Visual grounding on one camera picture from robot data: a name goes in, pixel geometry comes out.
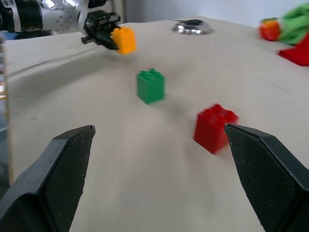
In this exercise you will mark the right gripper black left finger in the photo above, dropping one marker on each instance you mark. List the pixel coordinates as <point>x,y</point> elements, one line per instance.
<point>48,183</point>

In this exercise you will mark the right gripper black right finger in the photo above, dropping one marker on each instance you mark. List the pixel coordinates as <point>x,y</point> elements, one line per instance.
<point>270,183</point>

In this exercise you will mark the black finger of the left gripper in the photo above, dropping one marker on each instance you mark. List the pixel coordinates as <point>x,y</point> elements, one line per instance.
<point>107,43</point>

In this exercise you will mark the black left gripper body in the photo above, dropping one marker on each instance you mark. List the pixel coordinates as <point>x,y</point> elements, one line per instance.
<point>99,24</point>

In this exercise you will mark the orange toy brick cube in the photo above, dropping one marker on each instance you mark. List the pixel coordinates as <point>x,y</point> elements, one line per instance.
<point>124,39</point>

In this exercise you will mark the green toy brick cube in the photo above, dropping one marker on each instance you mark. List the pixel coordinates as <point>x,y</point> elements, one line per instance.
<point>150,87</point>

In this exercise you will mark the red toy brick cube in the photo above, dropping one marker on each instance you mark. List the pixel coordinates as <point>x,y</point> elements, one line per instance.
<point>210,130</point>

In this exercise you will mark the silver metal bowl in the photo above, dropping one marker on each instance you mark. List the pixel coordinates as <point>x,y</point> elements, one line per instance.
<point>193,28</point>

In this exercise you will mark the red cloth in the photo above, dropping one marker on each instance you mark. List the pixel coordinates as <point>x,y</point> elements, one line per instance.
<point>298,54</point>

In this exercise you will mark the red orange toy fruit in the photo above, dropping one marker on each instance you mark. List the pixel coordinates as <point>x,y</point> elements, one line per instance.
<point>269,30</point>

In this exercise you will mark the green and orange plush toy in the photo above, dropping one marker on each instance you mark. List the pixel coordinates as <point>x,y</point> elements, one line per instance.
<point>295,26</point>

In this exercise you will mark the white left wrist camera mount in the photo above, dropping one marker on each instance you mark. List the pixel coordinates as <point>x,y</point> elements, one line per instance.
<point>83,14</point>

